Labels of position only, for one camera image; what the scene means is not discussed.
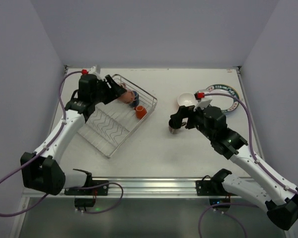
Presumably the brown striped mug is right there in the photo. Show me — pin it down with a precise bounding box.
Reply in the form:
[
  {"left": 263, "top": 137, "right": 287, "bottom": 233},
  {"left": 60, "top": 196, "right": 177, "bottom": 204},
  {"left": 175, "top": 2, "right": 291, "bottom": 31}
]
[{"left": 168, "top": 119, "right": 187, "bottom": 134}]

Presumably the orange bowl white inside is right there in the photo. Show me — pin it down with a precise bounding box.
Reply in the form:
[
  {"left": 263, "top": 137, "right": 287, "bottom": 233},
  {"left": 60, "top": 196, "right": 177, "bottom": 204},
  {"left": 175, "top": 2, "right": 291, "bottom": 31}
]
[{"left": 177, "top": 93, "right": 197, "bottom": 107}]

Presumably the pink textured cup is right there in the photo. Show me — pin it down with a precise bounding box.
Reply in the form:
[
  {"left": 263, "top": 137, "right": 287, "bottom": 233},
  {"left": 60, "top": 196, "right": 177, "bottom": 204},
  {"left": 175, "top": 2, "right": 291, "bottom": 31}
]
[{"left": 118, "top": 90, "right": 136, "bottom": 104}]

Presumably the blue mug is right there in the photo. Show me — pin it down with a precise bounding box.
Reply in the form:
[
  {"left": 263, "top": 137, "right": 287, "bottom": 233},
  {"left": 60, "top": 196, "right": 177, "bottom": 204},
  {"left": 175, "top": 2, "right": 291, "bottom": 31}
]
[{"left": 129, "top": 90, "right": 140, "bottom": 108}]

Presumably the dark green plate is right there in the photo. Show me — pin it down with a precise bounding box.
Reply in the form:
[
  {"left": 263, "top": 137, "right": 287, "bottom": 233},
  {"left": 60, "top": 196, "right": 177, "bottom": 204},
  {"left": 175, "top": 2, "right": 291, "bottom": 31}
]
[{"left": 206, "top": 84, "right": 239, "bottom": 114}]

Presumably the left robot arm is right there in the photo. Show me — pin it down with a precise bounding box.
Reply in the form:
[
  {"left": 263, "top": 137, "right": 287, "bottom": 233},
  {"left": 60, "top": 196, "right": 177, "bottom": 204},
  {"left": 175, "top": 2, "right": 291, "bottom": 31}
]
[{"left": 20, "top": 73, "right": 127, "bottom": 195}]

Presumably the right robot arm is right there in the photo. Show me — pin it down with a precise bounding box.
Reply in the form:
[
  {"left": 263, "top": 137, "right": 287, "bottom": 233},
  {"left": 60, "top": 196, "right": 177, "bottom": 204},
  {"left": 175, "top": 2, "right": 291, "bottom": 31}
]
[{"left": 169, "top": 106, "right": 298, "bottom": 231}]

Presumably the orange red mug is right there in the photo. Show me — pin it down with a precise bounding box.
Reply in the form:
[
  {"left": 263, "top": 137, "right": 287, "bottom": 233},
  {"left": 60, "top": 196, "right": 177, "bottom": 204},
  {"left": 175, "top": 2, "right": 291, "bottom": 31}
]
[{"left": 134, "top": 106, "right": 147, "bottom": 119}]

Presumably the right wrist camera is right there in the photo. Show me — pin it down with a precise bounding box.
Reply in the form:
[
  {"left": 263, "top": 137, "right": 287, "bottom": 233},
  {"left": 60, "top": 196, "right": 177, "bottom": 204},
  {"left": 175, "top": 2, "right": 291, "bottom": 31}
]
[{"left": 194, "top": 96, "right": 213, "bottom": 111}]

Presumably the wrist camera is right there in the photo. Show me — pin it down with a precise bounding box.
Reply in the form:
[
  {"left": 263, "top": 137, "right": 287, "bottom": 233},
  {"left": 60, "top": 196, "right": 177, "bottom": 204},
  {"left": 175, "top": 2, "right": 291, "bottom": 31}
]
[
  {"left": 88, "top": 65, "right": 101, "bottom": 79},
  {"left": 194, "top": 96, "right": 213, "bottom": 111}
]

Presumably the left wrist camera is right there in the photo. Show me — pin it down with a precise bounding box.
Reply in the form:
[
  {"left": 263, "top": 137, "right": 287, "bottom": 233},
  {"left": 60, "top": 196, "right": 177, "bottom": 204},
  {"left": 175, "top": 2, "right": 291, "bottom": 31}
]
[{"left": 88, "top": 65, "right": 101, "bottom": 79}]

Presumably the metal wire dish rack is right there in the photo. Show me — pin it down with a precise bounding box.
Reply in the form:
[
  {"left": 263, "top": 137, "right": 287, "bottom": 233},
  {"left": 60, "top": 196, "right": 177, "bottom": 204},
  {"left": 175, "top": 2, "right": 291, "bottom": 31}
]
[{"left": 78, "top": 74, "right": 157, "bottom": 158}]

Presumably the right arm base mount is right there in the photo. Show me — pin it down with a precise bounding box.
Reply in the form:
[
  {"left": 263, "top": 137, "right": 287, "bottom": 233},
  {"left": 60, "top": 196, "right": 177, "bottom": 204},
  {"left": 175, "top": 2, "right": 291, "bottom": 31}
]
[{"left": 195, "top": 169, "right": 236, "bottom": 212}]

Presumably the aluminium mounting rail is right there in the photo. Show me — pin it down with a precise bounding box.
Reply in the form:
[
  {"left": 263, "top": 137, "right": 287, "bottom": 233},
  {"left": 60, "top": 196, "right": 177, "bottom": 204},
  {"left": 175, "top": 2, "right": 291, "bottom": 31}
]
[{"left": 22, "top": 176, "right": 284, "bottom": 199}]

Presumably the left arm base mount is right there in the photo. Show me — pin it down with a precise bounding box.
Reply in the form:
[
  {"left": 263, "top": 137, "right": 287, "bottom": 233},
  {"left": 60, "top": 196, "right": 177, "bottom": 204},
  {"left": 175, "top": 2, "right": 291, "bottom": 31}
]
[{"left": 64, "top": 169, "right": 109, "bottom": 212}]

